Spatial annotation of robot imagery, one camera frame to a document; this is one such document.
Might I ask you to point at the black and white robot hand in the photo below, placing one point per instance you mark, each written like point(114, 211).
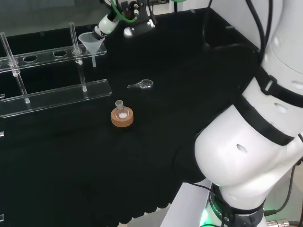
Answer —
point(106, 23)

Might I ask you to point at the translucent white plastic funnel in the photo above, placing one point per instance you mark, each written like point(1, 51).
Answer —
point(91, 45)

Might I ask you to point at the clear glass weighing funnel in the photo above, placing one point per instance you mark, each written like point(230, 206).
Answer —
point(145, 84)

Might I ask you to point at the clear acrylic funnel stand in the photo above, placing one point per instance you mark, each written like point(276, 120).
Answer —
point(59, 93)

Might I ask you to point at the small round-bottom glass flask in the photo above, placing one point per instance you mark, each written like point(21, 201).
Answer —
point(119, 104)

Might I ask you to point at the black bench cloth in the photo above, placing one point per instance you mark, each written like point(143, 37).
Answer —
point(94, 165)

